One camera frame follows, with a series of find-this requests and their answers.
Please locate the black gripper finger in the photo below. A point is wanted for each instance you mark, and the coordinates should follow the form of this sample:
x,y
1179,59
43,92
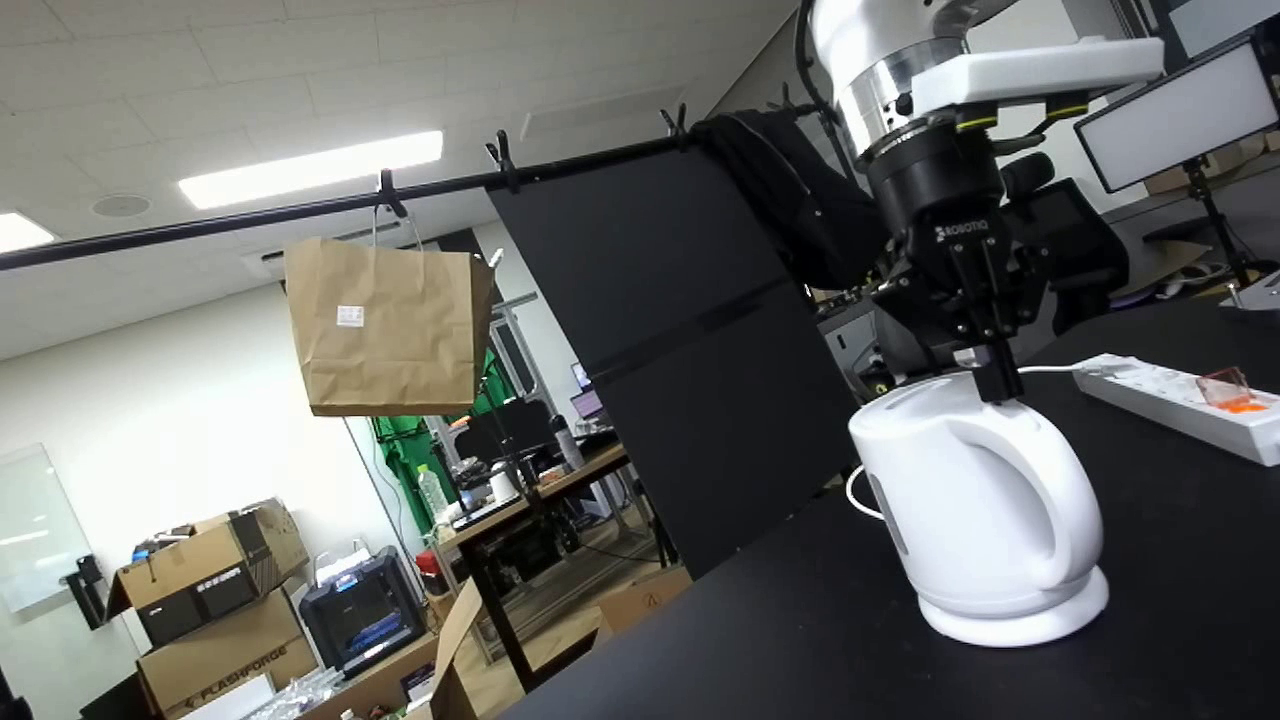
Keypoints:
x,y
996,373

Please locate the cardboard box stack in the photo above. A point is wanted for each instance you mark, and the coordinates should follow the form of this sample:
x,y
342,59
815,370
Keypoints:
x,y
216,606

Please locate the white power strip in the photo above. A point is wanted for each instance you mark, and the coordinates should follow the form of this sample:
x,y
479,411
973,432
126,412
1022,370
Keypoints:
x,y
1208,411

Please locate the white electric kettle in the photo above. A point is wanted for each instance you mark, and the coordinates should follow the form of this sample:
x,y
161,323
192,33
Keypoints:
x,y
990,513

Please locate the black backdrop panel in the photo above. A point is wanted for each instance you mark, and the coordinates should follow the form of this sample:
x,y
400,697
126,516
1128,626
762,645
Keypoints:
x,y
699,341

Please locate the black horizontal pole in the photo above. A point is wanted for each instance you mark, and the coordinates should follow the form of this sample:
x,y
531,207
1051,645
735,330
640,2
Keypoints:
x,y
505,174

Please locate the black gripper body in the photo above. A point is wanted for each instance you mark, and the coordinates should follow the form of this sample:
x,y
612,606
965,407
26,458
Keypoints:
x,y
959,276

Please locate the wooden desk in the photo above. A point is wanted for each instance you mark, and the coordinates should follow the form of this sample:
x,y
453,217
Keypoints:
x,y
533,504

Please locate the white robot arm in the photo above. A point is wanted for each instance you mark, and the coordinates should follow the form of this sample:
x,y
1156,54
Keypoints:
x,y
928,117

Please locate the computer monitor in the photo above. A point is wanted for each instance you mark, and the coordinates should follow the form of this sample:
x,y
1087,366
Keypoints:
x,y
1180,117

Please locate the black 3D printer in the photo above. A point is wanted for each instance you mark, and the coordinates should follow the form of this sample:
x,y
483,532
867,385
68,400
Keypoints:
x,y
362,615

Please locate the brown paper bag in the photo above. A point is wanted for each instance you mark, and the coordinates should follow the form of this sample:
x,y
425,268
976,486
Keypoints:
x,y
387,330

